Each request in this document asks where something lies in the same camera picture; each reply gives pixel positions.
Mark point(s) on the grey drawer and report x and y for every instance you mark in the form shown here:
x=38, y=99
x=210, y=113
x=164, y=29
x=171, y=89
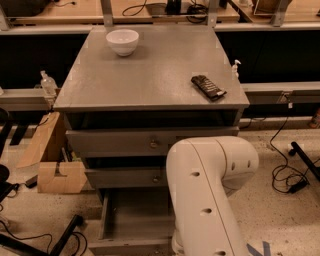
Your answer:
x=136, y=141
x=131, y=177
x=135, y=222

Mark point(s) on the wooden desk with cables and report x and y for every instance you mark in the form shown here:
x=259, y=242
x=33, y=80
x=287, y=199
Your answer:
x=122, y=12

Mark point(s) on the grey bottom drawer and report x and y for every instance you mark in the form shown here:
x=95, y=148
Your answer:
x=135, y=222

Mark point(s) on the blue tape mark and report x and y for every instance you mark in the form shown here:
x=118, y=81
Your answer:
x=255, y=252

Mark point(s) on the clear pump bottle left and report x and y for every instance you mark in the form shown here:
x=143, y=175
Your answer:
x=48, y=84

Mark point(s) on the white ceramic bowl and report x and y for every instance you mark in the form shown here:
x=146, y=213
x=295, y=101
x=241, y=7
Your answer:
x=123, y=41

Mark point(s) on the small white pump bottle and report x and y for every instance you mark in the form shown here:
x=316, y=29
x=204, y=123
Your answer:
x=235, y=66

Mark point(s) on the brown cardboard box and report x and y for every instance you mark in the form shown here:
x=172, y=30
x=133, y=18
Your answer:
x=44, y=152

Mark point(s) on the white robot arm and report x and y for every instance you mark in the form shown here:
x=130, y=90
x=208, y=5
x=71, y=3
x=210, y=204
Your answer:
x=202, y=173

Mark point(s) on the grey middle drawer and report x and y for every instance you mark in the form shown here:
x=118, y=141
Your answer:
x=131, y=177

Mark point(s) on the grey drawer cabinet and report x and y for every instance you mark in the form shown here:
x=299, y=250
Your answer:
x=151, y=88

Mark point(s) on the black stand leg left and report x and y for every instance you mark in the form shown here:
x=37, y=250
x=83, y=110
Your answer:
x=17, y=245

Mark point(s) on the black stand leg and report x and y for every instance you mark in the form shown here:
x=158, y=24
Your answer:
x=297, y=149
x=17, y=245

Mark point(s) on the black stand leg right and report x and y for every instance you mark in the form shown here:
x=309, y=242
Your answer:
x=297, y=149

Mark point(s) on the dark snack bar wrapper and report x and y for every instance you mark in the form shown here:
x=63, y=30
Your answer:
x=207, y=87

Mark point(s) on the grey top drawer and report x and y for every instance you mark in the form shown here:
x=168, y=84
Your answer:
x=136, y=141

